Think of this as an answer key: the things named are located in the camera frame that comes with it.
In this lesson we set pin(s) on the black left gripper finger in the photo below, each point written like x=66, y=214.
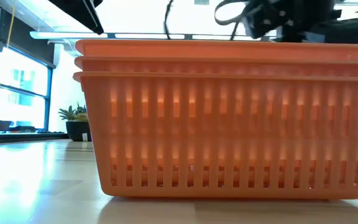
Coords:
x=82, y=12

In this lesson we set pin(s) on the orange slotted plastic basket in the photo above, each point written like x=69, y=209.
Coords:
x=95, y=124
x=197, y=67
x=197, y=49

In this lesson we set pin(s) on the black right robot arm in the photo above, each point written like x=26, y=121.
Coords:
x=346, y=31

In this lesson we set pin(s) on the long white light bar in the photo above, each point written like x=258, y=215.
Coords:
x=67, y=35

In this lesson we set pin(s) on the succulent plant in black pot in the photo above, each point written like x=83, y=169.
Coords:
x=78, y=130

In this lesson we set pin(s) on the dark open laptop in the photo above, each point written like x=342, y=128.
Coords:
x=2, y=125

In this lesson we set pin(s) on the dark window frame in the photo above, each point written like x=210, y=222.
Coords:
x=47, y=102

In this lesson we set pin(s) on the black aluminium table frame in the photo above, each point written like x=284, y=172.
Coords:
x=26, y=137

